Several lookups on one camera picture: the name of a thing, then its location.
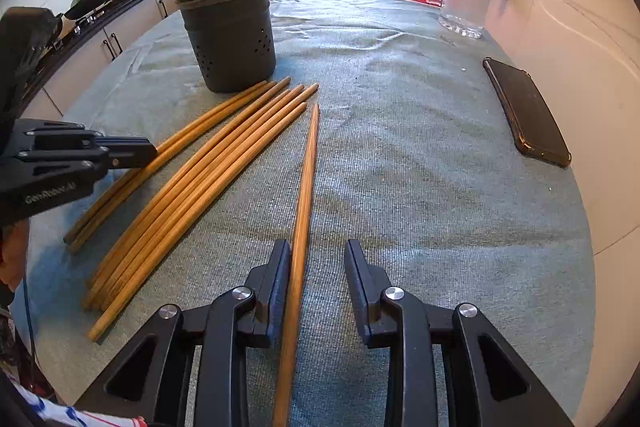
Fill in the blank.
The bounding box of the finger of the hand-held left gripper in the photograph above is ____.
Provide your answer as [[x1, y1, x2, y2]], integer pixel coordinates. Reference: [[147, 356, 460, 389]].
[[15, 119, 159, 170]]

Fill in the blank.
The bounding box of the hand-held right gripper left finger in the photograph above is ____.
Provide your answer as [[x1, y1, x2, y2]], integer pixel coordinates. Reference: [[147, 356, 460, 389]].
[[75, 239, 292, 427]]

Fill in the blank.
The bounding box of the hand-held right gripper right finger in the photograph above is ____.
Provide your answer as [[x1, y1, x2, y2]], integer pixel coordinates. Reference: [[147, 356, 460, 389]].
[[344, 238, 576, 427]]

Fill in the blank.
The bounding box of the long wooden chopstick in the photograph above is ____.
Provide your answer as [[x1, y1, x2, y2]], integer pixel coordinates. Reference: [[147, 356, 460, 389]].
[[272, 103, 321, 427]]

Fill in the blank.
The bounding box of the bunch of wooden chopsticks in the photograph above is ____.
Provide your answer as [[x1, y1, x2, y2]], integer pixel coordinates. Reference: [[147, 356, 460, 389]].
[[64, 77, 320, 342]]

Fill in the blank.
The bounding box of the dark grey utensil holder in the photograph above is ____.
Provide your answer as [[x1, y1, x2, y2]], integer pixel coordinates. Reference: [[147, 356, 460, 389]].
[[173, 0, 277, 94]]

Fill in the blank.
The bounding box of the person's left hand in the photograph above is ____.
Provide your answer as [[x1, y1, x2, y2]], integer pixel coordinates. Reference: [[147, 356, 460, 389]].
[[0, 223, 30, 293]]

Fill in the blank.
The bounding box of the grey green tablecloth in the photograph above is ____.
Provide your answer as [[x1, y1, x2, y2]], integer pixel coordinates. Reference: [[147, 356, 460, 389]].
[[10, 0, 597, 427]]

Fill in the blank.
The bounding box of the flat black bar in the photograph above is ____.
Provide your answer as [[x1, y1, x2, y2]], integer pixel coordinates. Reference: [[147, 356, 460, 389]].
[[482, 57, 572, 168]]

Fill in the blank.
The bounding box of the white striped clothing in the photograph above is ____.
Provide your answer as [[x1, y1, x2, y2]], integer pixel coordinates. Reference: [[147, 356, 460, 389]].
[[0, 377, 147, 427]]

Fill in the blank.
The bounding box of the thin blue cable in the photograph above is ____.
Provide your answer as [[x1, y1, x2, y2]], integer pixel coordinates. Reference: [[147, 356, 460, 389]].
[[22, 279, 38, 360]]

